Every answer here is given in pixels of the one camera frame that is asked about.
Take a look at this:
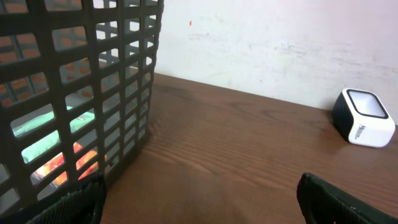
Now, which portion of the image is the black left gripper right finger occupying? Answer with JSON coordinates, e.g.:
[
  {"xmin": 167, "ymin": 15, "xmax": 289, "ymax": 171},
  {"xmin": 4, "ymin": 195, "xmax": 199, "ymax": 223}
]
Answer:
[{"xmin": 297, "ymin": 172, "xmax": 397, "ymax": 224}]

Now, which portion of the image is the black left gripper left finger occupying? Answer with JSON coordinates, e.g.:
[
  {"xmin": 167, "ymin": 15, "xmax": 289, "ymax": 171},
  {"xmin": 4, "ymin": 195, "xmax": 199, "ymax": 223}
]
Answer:
[{"xmin": 0, "ymin": 172, "xmax": 108, "ymax": 224}]

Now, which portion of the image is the small orange carton box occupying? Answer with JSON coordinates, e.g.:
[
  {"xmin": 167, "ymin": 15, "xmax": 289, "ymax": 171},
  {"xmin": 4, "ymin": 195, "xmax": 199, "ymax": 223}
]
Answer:
[{"xmin": 32, "ymin": 150, "xmax": 98, "ymax": 187}]

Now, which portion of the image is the mint green wipes pack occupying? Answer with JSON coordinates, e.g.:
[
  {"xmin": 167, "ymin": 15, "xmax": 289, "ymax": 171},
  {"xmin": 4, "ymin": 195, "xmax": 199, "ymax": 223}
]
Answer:
[{"xmin": 12, "ymin": 111, "xmax": 95, "ymax": 164}]

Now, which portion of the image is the white black barcode scanner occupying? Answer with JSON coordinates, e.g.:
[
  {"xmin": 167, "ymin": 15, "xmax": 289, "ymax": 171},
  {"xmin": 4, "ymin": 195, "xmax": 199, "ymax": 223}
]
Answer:
[{"xmin": 331, "ymin": 88, "xmax": 396, "ymax": 147}]

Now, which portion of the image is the dark grey plastic basket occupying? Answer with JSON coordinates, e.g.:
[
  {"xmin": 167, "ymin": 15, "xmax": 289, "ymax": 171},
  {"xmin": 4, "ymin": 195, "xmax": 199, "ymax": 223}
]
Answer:
[{"xmin": 1, "ymin": 0, "xmax": 164, "ymax": 217}]

